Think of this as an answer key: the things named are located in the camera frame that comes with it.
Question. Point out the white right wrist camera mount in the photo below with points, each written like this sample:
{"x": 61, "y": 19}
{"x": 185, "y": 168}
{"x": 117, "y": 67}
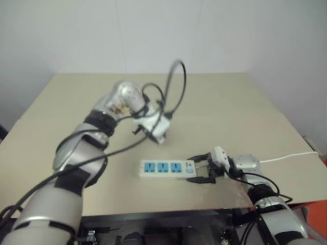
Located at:
{"x": 219, "y": 154}

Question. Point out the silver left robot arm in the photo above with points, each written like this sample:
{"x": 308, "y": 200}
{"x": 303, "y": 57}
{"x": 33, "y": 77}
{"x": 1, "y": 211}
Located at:
{"x": 64, "y": 204}

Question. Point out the white power strip blue sockets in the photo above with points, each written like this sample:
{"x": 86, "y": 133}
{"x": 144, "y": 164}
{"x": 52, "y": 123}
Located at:
{"x": 166, "y": 167}

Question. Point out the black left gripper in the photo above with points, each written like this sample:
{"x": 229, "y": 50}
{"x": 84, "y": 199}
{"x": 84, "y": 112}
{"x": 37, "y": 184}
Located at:
{"x": 135, "y": 131}

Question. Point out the black frame under table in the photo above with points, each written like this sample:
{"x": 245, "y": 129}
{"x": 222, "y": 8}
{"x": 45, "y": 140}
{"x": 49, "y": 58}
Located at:
{"x": 158, "y": 217}

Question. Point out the orange panel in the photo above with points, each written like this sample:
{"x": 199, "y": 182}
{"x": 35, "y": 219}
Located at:
{"x": 319, "y": 222}

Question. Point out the dark rounded shape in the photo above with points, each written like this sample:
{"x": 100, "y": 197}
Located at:
{"x": 132, "y": 239}

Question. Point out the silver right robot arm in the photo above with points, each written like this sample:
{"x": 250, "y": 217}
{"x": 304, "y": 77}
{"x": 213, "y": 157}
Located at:
{"x": 278, "y": 224}

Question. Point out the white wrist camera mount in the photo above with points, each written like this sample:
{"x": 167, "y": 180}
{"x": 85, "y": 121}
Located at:
{"x": 155, "y": 125}
{"x": 219, "y": 154}

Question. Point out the black object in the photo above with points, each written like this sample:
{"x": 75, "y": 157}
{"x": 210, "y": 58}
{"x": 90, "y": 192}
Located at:
{"x": 2, "y": 133}

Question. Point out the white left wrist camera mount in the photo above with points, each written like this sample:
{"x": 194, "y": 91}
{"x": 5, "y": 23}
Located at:
{"x": 155, "y": 125}

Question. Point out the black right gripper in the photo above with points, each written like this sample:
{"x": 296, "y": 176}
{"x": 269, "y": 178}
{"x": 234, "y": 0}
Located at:
{"x": 213, "y": 170}

